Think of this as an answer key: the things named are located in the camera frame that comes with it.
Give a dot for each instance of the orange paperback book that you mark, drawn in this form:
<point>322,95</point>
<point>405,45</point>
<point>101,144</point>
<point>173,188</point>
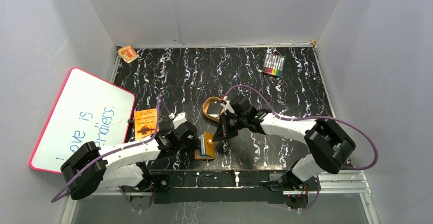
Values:
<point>145,122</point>

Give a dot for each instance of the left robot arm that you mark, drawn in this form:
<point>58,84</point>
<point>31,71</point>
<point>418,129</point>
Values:
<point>94,167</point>

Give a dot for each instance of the pack of coloured markers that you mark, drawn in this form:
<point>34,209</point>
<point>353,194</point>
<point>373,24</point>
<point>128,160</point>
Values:
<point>273,65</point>

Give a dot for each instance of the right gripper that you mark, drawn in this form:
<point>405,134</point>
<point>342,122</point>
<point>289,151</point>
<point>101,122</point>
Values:
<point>223,131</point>

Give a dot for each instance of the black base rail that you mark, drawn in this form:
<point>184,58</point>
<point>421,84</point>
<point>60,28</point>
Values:
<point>227,186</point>

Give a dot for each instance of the tan oval tray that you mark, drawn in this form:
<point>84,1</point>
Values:
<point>205,106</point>

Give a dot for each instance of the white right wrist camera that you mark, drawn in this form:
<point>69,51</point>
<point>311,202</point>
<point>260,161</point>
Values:
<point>225,103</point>

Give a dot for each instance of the black credit card left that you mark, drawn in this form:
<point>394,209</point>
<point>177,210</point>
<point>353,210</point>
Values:
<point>214,108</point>

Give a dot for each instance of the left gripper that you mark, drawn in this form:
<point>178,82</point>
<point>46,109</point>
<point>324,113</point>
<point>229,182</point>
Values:
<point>195,141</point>

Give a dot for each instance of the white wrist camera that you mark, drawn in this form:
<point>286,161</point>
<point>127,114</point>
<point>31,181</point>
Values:
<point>178,119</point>
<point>225,103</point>

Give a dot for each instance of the orange leather card holder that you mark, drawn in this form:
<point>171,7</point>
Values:
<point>206,150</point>

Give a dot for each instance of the pink framed whiteboard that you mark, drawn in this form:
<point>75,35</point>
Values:
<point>87,108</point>

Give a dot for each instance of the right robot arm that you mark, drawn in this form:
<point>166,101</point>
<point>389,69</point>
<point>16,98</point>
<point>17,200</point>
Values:
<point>329,145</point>

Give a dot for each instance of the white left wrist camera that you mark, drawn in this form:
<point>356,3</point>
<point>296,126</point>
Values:
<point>178,119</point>

